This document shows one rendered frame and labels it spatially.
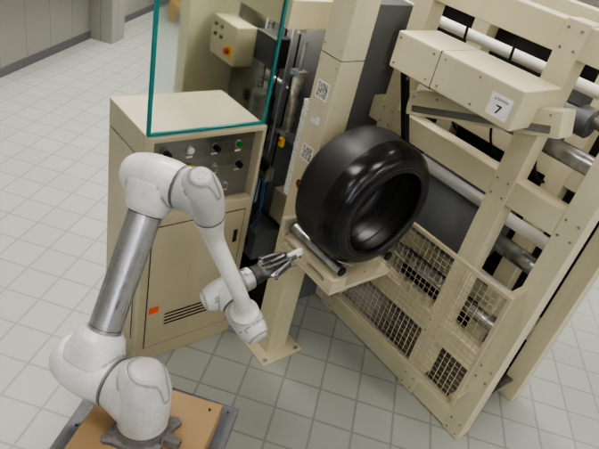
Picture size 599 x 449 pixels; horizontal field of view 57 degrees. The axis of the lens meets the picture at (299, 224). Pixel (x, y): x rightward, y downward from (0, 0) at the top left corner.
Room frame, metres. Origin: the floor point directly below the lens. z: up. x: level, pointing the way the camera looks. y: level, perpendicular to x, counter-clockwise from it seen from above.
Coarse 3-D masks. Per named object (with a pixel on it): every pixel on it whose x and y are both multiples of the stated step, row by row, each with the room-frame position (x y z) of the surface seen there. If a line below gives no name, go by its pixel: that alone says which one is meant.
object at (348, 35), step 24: (336, 0) 2.21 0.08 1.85; (360, 0) 2.15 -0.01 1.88; (336, 24) 2.19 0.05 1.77; (360, 24) 2.17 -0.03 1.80; (336, 48) 2.17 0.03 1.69; (360, 48) 2.20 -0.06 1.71; (336, 72) 2.14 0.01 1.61; (360, 72) 2.22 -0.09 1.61; (312, 96) 2.22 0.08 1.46; (336, 96) 2.15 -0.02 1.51; (336, 120) 2.18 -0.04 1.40; (312, 144) 2.17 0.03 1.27; (288, 192) 2.22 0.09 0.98; (288, 288) 2.16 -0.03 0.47; (264, 312) 2.20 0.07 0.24; (288, 312) 2.20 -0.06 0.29
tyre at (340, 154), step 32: (352, 128) 2.06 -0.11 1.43; (384, 128) 2.14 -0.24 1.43; (320, 160) 1.92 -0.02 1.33; (352, 160) 1.88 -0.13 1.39; (384, 160) 1.88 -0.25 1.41; (416, 160) 1.99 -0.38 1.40; (320, 192) 1.83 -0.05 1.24; (352, 192) 1.79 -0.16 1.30; (384, 192) 2.26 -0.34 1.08; (416, 192) 2.17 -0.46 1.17; (320, 224) 1.79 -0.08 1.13; (352, 224) 1.79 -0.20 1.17; (384, 224) 2.15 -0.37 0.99; (352, 256) 1.84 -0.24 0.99
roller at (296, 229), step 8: (296, 224) 2.06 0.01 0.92; (296, 232) 2.03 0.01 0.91; (304, 240) 1.99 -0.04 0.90; (312, 248) 1.95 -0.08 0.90; (320, 248) 1.94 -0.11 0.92; (320, 256) 1.91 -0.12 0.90; (328, 256) 1.90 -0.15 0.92; (328, 264) 1.87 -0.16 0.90; (336, 264) 1.86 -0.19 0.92; (336, 272) 1.83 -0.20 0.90; (344, 272) 1.84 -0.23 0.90
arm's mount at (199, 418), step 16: (176, 400) 1.17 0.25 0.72; (192, 400) 1.18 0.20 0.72; (96, 416) 1.04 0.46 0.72; (176, 416) 1.11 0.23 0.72; (192, 416) 1.12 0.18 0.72; (208, 416) 1.13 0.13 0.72; (80, 432) 0.97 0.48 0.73; (96, 432) 0.98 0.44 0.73; (176, 432) 1.05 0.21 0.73; (192, 432) 1.06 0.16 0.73; (208, 432) 1.07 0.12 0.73; (64, 448) 0.91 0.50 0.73; (80, 448) 0.92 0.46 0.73; (96, 448) 0.93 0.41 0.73; (112, 448) 0.94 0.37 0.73; (192, 448) 1.01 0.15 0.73
